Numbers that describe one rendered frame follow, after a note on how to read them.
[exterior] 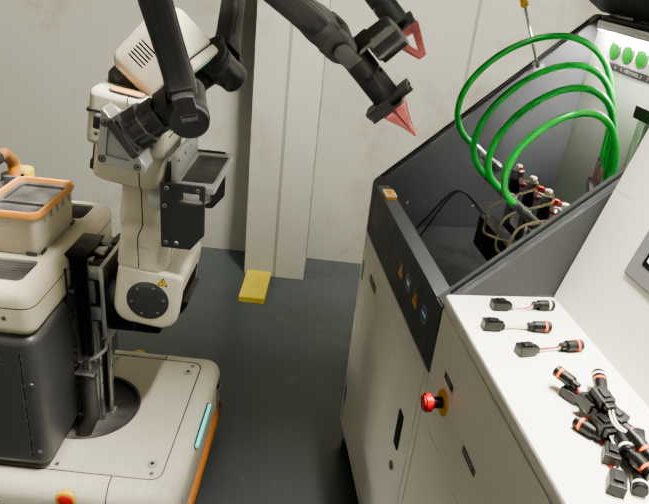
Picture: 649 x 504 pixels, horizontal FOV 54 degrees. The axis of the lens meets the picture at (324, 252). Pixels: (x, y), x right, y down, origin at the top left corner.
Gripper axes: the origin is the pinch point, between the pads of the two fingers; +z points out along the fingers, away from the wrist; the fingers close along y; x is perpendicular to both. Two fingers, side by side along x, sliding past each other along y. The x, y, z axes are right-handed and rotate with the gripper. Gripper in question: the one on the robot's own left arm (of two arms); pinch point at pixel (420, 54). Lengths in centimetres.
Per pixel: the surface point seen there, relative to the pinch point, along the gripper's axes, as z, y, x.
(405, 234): 30.6, -7.3, 28.3
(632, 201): 42, -45, -8
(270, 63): -37, 132, 36
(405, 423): 62, -24, 54
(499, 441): 52, -69, 33
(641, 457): 56, -82, 18
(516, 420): 48, -73, 29
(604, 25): 23, 16, -42
